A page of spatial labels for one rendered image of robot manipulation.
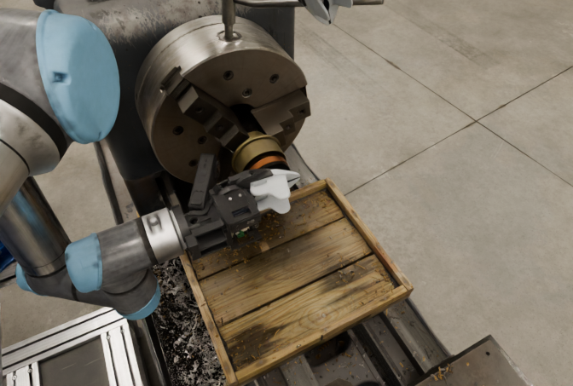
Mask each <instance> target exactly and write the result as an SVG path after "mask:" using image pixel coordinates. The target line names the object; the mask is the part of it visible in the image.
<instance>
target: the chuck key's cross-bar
mask: <svg viewBox="0 0 573 386"><path fill-rule="evenodd" d="M233 2H234V3H237V4H240V5H244V6H247V7H251V8H257V9H265V8H295V7H303V5H302V4H301V3H300V2H299V1H298V0H233ZM352 2H353V4H352V6H353V5H382V4H383V3H384V0H352Z"/></svg>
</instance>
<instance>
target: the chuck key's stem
mask: <svg viewBox="0 0 573 386"><path fill-rule="evenodd" d="M235 12H236V3H234V2H233V0H222V23H223V24H224V37H225V38H228V39H231V38H232V37H233V24H235Z"/></svg>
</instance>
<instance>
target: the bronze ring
mask: <svg viewBox="0 0 573 386"><path fill-rule="evenodd" d="M247 134H248V135H249V136H250V137H249V138H248V139H247V140H246V141H244V142H243V143H242V144H241V145H240V146H239V147H238V148H237V149H236V150H235V152H234V154H233V156H232V159H231V164H232V167H233V169H234V171H235V172H237V173H238V174H239V173H241V172H242V171H245V170H252V169H271V170H290V168H289V165H288V163H287V160H286V156H285V154H284V153H283V152H282V151H281V144H280V143H279V141H278V140H277V139H276V138H275V137H274V136H272V135H264V134H263V133H261V132H259V131H253V132H249V133H247ZM290 171H291V170H290Z"/></svg>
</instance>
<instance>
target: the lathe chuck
mask: <svg viewBox="0 0 573 386"><path fill-rule="evenodd" d="M223 32H224V24H223V23H222V24H216V25H211V26H205V27H202V28H200V29H197V30H195V31H192V32H190V33H188V34H186V35H184V36H183V37H180V38H179V39H177V40H176V41H175V42H174V43H172V44H171V45H170V46H169V47H168V48H166V49H165V50H164V51H163V52H162V53H161V54H160V55H159V57H158V58H157V59H156V60H155V62H154V63H153V64H152V65H151V67H150V68H149V70H148V73H147V75H146V77H145V78H144V80H143V83H142V87H141V91H140V96H139V113H140V118H141V121H142V125H143V127H144V129H145V131H146V134H147V136H148V139H149V141H150V144H151V146H152V148H153V151H154V154H155V156H156V158H157V160H158V161H159V162H160V164H161V165H162V166H163V167H164V168H165V169H166V170H167V171H168V172H169V173H170V174H172V175H173V176H175V177H176V178H178V179H180V180H183V181H187V182H190V183H194V178H195V175H196V172H197V166H198V163H199V160H200V155H201V154H202V153H215V154H216V156H218V154H219V151H220V147H221V145H222V143H221V142H220V140H219V139H217V138H216V137H215V136H213V135H210V134H209V133H207V132H206V130H205V128H204V126H203V125H202V124H200V123H198V122H196V121H195V120H193V119H191V118H189V117H188V116H186V115H184V114H183V113H182V110H181V108H180V107H179V105H178V104H177V101H176V99H175V98H173V97H171V96H170V95H168V93H167V92H166V91H163V90H162V89H163V88H164V87H165V86H164V85H165V83H166V82H167V81H168V80H169V79H170V78H171V76H172V75H173V74H174V73H175V72H176V71H177V69H179V70H180V69H181V68H182V70H181V71H180V72H179V73H180V74H181V76H182V77H183V78H185V79H187V80H188V81H189V82H190V83H192V84H194V85H195V86H197V87H198V88H200V89H202V90H203V91H205V92H206V93H207V94H208V95H210V96H212V97H213V98H215V99H216V100H218V101H220V102H222V103H223V104H224V105H225V106H227V107H231V106H233V105H236V107H235V108H234V109H233V110H232V111H233V112H234V114H235V115H236V117H237V118H238V119H239V121H240V123H241V124H242V125H243V127H244V129H245V130H246V132H247V133H249V132H253V131H258V130H257V129H256V127H255V126H254V123H253V121H252V119H251V116H250V115H249V112H248V108H247V105H250V106H252V107H254V108H257V107H260V106H262V105H263V104H266V103H268V102H270V101H273V100H275V99H277V98H279V97H282V96H283V95H286V94H289V93H291V92H293V91H294V90H297V89H300V88H302V87H304V86H306V85H307V84H308V83H307V80H306V77H305V75H304V73H303V71H302V70H301V68H300V67H299V66H298V65H297V63H296V62H295V61H294V60H293V59H292V58H291V57H290V56H289V55H288V54H287V52H286V51H285V50H284V49H283V48H282V47H281V46H280V45H279V44H278V43H277V42H276V41H275V40H274V39H273V38H272V37H271V36H270V35H269V34H267V33H266V32H263V31H261V30H259V29H257V28H256V27H253V26H248V25H243V24H237V23H235V24H233V33H235V34H237V35H238V37H239V38H238V39H236V40H232V41H226V40H222V39H221V38H219V37H218V36H219V34H221V33H223ZM246 104H247V105H246ZM304 121H305V118H304V119H302V120H300V121H298V122H296V123H294V124H295V130H296V131H295V132H292V133H291V134H289V135H286V136H285V138H286V145H285V146H283V147H281V151H282V152H285V151H286V150H287V149H288V148H289V147H290V145H291V144H292V143H293V141H294V140H295V138H296V137H297V135H298V133H299V131H300V130H301V129H302V127H303V124H304Z"/></svg>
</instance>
